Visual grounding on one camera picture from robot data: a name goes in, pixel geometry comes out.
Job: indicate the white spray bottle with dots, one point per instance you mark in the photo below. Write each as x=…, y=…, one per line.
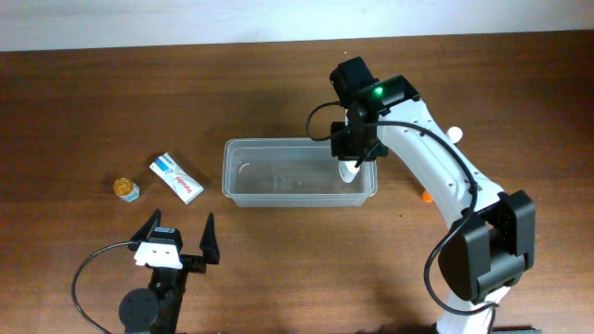
x=348, y=170

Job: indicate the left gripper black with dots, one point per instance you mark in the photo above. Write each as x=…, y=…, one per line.
x=194, y=263

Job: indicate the orange tube white cap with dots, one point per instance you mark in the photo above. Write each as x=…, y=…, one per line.
x=426, y=197

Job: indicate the clear plastic container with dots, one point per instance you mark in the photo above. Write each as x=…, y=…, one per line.
x=291, y=172

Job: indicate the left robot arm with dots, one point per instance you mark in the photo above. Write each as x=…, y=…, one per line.
x=156, y=308

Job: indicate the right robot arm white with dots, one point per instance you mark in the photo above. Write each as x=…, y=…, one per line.
x=490, y=242

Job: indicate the dark bottle white cap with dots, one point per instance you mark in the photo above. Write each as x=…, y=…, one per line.
x=454, y=134

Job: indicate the white Panadol box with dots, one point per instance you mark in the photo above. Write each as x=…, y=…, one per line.
x=182, y=184

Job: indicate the small gold-lid jar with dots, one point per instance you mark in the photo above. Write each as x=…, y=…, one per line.
x=126, y=189

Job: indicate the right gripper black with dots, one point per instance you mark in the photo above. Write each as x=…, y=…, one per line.
x=355, y=151

